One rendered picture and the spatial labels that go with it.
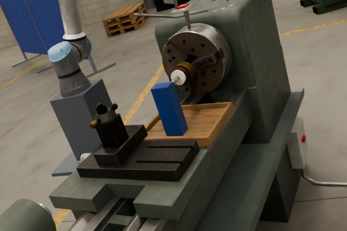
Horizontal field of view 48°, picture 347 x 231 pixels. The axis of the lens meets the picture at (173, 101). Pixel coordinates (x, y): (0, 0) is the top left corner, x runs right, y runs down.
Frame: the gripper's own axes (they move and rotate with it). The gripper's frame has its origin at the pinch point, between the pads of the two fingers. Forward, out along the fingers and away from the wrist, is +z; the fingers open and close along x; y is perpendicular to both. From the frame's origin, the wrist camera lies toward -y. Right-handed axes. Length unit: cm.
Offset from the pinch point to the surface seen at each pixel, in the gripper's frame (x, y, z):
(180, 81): 20.1, 4.7, 28.2
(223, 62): 12.6, -15.6, 26.3
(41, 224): 103, 40, 24
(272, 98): -15, -41, 63
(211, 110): 19.5, -6.3, 45.0
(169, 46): 5.3, 6.9, 16.0
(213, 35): 5.9, -13.5, 15.0
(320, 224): 13, -54, 130
